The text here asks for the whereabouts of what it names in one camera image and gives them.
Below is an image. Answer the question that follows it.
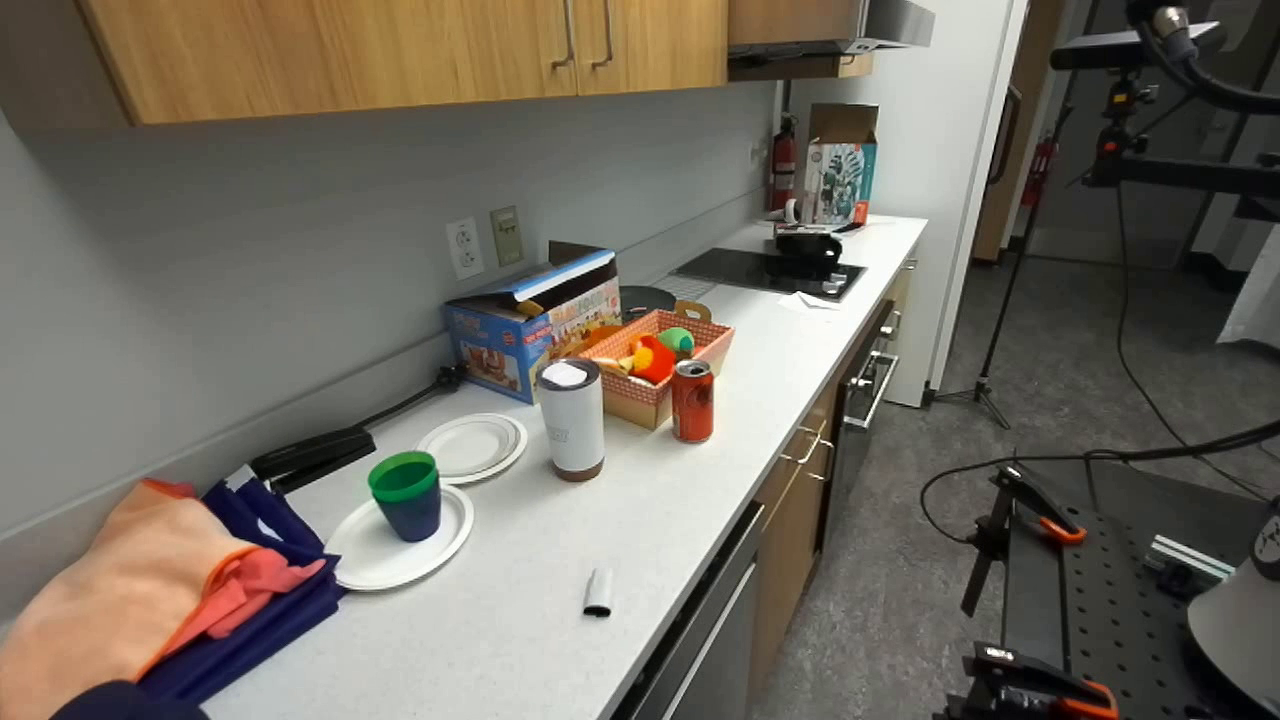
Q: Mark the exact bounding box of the black tripod stand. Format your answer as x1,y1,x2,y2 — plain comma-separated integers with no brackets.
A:
930,64,1077,431

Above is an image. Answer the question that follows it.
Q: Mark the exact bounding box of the black induction cooktop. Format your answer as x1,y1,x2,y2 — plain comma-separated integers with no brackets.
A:
672,245,870,306

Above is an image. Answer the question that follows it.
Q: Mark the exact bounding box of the wooden base cabinet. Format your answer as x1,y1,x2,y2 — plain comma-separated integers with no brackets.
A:
748,385,844,698

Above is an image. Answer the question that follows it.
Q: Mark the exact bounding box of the black cable conduit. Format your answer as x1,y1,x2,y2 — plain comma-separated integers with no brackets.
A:
1124,0,1280,117

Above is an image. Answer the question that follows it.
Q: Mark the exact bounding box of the red soda can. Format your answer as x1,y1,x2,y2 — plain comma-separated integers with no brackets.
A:
668,356,720,449

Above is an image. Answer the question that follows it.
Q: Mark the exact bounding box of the black handheld device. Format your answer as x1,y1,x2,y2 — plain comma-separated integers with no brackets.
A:
248,426,380,495

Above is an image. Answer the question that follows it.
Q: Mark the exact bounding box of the white round plate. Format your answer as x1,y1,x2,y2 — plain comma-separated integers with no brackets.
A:
417,407,534,490
320,480,476,595

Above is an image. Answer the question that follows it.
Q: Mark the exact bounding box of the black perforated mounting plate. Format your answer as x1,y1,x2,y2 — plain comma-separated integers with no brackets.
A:
997,456,1280,720

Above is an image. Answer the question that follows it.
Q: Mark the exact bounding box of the aluminium extrusion bar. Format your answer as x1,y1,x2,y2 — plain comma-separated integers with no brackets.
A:
1148,534,1238,585

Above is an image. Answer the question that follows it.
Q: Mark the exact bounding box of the orange black clamp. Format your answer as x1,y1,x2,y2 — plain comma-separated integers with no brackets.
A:
944,640,1124,720
957,459,1092,617

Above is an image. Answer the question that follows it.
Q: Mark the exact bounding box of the cookware print cardboard box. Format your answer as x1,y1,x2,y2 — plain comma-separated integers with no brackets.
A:
799,101,886,234

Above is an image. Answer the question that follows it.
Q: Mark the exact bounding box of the black floor cable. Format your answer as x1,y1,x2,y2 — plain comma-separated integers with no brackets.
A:
916,406,1280,552

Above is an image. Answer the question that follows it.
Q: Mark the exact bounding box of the silver cabinet bar handle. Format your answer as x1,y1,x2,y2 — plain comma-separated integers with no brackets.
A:
548,0,579,73
588,0,622,73

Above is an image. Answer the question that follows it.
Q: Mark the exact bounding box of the coral cloth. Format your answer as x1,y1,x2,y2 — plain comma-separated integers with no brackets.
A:
155,540,333,664

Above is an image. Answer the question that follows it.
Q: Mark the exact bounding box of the white wall outlet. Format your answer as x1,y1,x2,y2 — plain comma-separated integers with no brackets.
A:
443,216,490,283

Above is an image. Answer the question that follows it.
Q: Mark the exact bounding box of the red toy food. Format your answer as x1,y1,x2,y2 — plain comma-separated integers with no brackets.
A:
629,336,679,387

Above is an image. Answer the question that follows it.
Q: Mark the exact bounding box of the black pot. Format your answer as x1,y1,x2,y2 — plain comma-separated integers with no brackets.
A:
773,227,849,279

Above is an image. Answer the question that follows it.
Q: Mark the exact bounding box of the beige wall switch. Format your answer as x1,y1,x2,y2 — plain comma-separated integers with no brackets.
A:
485,206,534,273

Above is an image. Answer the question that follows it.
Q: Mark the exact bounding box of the small white black cylinder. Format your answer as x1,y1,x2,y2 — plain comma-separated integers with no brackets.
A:
579,570,622,626

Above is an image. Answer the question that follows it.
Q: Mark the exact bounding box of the navy blue cloth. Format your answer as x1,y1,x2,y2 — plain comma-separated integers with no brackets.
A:
138,478,347,714

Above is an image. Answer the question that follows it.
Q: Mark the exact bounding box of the dark grey round plate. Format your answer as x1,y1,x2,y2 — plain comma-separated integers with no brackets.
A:
617,279,679,324

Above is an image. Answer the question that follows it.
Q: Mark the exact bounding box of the peach cloth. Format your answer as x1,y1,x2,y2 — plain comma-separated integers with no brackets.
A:
0,478,264,720

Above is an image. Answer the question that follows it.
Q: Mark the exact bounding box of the small wooden cabinet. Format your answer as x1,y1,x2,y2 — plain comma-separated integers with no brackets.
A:
729,0,872,55

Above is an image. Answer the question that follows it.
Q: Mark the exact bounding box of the steel dishwasher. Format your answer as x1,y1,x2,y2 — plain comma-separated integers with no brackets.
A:
612,501,773,720

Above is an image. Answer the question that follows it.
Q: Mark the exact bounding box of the black stereo camera bar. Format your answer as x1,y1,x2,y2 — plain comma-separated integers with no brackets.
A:
1047,17,1203,73

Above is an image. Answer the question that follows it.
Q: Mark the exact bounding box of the blue food toy box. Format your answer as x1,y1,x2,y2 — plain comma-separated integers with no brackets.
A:
443,245,629,407

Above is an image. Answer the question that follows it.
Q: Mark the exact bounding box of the black oven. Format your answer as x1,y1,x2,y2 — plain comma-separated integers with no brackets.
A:
824,264,924,535

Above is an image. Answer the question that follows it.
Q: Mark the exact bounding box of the white tumbler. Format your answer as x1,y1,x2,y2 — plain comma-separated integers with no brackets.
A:
534,356,610,485

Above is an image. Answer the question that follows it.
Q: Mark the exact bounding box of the brown wooden door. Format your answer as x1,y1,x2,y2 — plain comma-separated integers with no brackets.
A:
971,0,1072,264

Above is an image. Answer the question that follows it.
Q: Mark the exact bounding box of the green and blue cup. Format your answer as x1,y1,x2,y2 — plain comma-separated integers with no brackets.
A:
366,449,443,550

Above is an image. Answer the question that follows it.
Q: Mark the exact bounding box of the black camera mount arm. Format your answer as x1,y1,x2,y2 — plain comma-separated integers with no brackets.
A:
1083,64,1280,226

